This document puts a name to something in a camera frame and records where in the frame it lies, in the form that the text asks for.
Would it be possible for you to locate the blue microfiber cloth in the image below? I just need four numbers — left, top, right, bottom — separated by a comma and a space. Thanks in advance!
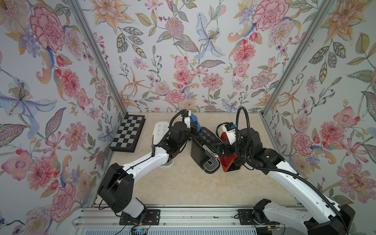
190, 114, 201, 132

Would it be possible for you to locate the red coffee machine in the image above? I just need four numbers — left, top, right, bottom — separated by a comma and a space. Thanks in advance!
218, 130, 240, 173

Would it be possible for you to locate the black coffee machine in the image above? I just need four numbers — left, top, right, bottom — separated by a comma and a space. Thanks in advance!
191, 127, 223, 174

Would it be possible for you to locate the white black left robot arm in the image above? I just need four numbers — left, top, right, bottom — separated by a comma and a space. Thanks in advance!
98, 121, 200, 218

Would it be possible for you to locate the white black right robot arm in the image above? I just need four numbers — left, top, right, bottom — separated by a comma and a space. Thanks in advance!
220, 123, 355, 235

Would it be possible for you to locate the white coffee machine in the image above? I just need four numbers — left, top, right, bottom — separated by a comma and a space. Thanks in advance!
152, 121, 174, 169

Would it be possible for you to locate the black white chessboard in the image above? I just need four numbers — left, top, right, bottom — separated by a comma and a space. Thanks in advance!
110, 115, 146, 153

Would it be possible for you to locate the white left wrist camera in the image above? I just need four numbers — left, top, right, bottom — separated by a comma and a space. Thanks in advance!
181, 110, 192, 129

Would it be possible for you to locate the black power cable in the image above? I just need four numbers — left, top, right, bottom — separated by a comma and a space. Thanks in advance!
215, 122, 233, 137

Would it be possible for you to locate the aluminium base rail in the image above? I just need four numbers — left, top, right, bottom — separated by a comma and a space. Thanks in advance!
71, 205, 324, 235

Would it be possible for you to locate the aluminium frame post left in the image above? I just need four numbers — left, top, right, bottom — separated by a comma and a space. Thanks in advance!
67, 0, 128, 116

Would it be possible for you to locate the aluminium frame post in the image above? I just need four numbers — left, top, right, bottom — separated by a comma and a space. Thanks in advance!
261, 0, 335, 117
67, 0, 128, 116

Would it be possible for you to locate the aluminium frame post right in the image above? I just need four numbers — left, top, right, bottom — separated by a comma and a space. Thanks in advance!
261, 0, 335, 117

